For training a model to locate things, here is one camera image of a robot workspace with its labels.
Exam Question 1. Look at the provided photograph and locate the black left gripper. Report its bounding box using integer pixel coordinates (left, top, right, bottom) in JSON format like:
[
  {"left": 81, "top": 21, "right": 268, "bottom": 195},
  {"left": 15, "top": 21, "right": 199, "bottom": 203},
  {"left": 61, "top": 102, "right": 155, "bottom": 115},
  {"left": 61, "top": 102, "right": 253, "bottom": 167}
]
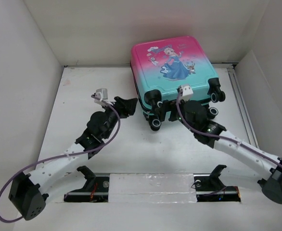
[{"left": 103, "top": 97, "right": 137, "bottom": 140}]

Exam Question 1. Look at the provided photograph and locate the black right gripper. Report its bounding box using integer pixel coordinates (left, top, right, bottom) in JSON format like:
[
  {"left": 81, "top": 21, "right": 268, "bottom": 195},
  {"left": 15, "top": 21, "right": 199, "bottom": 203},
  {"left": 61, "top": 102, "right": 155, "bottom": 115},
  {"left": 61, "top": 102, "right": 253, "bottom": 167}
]
[{"left": 155, "top": 95, "right": 196, "bottom": 133}]

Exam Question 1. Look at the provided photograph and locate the pink and teal suitcase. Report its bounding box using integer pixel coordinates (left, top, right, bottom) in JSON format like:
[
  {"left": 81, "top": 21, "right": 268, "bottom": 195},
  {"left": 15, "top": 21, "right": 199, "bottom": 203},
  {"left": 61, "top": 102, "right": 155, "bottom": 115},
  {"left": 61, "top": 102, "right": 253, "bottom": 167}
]
[{"left": 130, "top": 36, "right": 226, "bottom": 131}]

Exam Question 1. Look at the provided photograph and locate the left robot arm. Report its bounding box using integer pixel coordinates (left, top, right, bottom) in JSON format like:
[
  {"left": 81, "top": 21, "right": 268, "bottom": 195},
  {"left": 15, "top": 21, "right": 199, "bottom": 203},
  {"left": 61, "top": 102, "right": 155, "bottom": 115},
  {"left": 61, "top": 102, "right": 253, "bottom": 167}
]
[{"left": 9, "top": 94, "right": 138, "bottom": 220}]

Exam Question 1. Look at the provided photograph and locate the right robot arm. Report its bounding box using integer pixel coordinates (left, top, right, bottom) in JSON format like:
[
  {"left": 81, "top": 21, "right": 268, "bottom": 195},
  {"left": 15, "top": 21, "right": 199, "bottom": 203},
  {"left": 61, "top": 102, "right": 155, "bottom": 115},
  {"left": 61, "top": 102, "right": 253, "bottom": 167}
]
[{"left": 171, "top": 100, "right": 282, "bottom": 204}]

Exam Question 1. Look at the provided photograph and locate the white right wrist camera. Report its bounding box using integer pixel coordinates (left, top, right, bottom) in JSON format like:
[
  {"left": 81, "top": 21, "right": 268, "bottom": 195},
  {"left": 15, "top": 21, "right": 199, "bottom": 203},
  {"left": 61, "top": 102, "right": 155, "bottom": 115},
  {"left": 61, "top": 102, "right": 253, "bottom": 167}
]
[{"left": 178, "top": 84, "right": 193, "bottom": 102}]

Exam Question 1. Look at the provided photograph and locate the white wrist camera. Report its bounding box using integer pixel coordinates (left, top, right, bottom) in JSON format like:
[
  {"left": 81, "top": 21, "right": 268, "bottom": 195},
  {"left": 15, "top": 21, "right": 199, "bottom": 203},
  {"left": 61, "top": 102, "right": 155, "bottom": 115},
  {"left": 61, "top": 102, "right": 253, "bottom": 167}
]
[
  {"left": 92, "top": 88, "right": 110, "bottom": 105},
  {"left": 178, "top": 84, "right": 193, "bottom": 102}
]

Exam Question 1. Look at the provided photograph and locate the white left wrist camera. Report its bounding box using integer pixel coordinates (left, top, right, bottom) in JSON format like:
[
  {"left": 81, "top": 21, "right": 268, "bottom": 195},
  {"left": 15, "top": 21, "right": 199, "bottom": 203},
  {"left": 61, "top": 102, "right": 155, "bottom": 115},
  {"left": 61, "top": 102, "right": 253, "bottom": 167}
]
[{"left": 92, "top": 88, "right": 110, "bottom": 105}]

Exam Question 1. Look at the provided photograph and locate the aluminium frame rail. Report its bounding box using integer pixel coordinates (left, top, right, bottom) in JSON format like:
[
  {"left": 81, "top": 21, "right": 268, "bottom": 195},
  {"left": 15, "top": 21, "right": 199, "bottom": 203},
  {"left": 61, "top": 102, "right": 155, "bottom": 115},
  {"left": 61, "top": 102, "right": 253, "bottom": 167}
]
[{"left": 213, "top": 63, "right": 259, "bottom": 148}]

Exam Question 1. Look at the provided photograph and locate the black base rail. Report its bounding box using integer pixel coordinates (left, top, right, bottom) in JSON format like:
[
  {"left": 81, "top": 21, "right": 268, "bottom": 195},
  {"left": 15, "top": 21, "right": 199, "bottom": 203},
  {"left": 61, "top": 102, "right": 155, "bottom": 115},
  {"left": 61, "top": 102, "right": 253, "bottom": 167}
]
[{"left": 64, "top": 173, "right": 241, "bottom": 204}]

